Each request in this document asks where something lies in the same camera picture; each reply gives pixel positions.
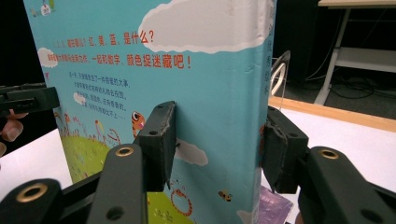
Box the clear acrylic book rack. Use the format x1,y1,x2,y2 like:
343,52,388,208
270,49,292,110

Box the white metal stand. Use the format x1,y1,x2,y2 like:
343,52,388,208
313,0,396,106

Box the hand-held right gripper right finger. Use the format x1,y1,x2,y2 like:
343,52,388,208
261,105,396,224

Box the black cables under stand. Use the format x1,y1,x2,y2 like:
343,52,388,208
306,62,377,99

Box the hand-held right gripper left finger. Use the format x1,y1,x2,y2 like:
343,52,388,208
87,100,177,224

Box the purple magazine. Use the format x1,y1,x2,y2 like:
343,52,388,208
256,186,294,224

